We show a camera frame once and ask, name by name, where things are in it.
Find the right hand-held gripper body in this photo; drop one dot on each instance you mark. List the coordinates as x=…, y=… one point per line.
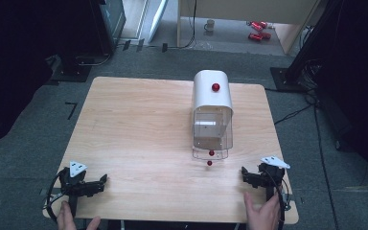
x=270, y=175

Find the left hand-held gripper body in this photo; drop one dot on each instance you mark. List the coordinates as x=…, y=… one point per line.
x=73, y=187

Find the white box with clear door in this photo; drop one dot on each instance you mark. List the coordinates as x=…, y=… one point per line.
x=211, y=102

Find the person's left hand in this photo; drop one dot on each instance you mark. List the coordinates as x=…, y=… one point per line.
x=65, y=218

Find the person's right hand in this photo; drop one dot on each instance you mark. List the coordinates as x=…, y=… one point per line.
x=263, y=215

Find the small red ball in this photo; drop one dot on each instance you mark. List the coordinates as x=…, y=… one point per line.
x=209, y=163

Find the black stand base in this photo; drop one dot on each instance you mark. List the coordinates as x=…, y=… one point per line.
x=72, y=72

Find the dark curtain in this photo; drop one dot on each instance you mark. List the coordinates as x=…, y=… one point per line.
x=9, y=64
x=361, y=80

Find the red can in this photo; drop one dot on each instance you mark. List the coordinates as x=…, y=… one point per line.
x=256, y=26
x=255, y=37
x=266, y=35
x=264, y=24

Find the black metal stand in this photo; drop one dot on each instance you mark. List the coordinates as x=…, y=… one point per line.
x=303, y=41

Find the grey mug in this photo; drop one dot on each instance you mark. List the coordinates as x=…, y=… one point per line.
x=209, y=25

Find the black cabinet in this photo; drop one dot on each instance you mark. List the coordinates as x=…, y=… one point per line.
x=108, y=22

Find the white board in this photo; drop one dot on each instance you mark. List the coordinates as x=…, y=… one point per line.
x=158, y=19

